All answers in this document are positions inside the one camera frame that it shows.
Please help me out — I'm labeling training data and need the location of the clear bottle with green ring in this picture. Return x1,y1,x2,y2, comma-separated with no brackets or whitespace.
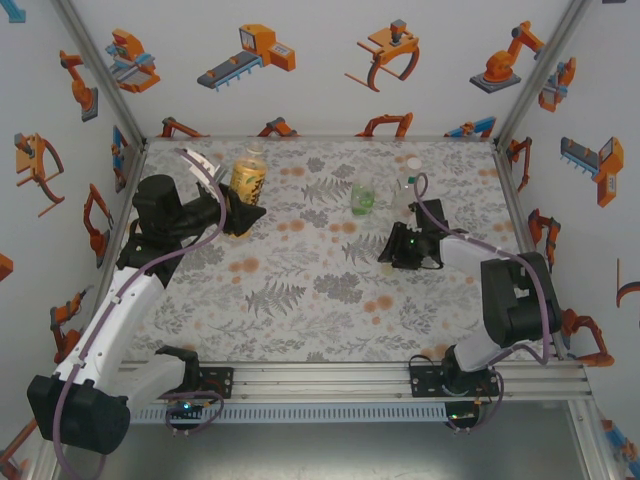
391,155,426,212

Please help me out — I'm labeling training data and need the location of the yellow tea bottle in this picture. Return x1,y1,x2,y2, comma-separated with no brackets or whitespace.
222,143,270,241

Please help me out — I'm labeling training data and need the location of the clear bottle with green label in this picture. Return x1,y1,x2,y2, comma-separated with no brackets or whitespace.
349,173,377,217

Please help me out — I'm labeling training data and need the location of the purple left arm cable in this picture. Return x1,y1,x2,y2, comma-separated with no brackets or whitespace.
53,147,227,480

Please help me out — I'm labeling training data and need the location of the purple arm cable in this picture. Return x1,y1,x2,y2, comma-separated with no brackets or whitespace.
412,172,557,437
53,147,227,480

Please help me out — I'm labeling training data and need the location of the aluminium frame bar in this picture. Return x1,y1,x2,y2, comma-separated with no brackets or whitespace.
94,142,149,301
492,144,564,359
568,399,617,480
144,133,496,144

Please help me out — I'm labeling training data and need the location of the aluminium frame post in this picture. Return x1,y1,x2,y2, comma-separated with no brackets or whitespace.
492,0,594,151
49,0,150,151

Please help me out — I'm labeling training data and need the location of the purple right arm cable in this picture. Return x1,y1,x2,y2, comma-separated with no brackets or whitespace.
412,172,557,437

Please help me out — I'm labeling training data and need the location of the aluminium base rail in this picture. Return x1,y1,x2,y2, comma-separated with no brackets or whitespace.
117,360,591,401

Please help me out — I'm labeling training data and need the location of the slotted grey cable tray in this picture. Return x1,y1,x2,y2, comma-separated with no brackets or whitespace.
129,402,481,426

